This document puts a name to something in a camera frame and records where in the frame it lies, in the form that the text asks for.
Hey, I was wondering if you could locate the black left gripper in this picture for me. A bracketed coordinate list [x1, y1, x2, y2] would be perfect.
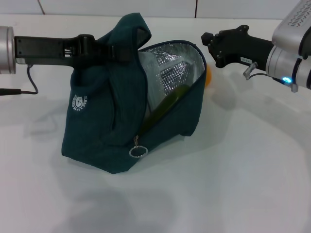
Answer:
[14, 33, 134, 70]

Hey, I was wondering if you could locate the green cucumber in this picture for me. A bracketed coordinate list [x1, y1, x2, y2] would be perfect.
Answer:
[140, 86, 192, 133]

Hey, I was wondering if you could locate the dark left gripper cable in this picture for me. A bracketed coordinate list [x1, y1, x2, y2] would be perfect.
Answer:
[0, 65, 39, 96]

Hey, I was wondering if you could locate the orange pear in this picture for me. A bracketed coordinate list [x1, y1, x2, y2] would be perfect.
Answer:
[205, 64, 213, 88]

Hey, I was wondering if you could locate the dark gripper cable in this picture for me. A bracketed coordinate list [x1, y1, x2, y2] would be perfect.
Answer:
[0, 65, 39, 96]
[242, 62, 280, 80]

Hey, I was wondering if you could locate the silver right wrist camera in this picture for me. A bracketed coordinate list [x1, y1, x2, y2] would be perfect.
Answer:
[272, 0, 311, 60]

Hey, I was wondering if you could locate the dark teal insulated lunch bag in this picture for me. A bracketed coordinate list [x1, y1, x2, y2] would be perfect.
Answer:
[60, 13, 207, 175]

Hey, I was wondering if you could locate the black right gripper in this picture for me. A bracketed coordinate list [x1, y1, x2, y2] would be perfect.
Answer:
[200, 25, 273, 71]

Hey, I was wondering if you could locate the dark right gripper cable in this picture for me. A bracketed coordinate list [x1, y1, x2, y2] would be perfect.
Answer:
[242, 62, 280, 80]

